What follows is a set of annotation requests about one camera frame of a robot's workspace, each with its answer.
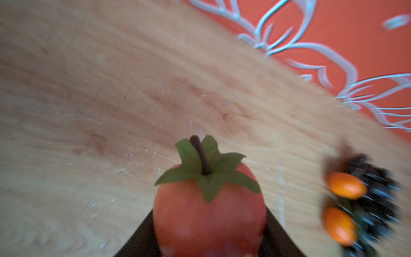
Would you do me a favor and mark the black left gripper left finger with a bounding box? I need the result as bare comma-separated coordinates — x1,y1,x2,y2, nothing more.
115,211,162,257

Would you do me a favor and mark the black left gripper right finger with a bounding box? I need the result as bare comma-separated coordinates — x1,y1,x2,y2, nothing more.
258,207,306,257

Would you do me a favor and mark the upper small fake orange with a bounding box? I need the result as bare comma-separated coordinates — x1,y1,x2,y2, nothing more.
326,172,368,200

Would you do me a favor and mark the red fake strawberry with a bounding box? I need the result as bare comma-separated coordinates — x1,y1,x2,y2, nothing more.
153,135,267,257

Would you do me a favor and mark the dark fake grape bunch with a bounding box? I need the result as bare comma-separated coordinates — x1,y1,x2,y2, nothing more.
322,142,401,257

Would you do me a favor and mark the lower small fake orange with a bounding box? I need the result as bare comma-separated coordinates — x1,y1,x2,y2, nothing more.
323,208,357,246

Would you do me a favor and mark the small fake orange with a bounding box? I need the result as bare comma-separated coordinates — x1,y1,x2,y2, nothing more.
323,208,357,246
326,172,368,200

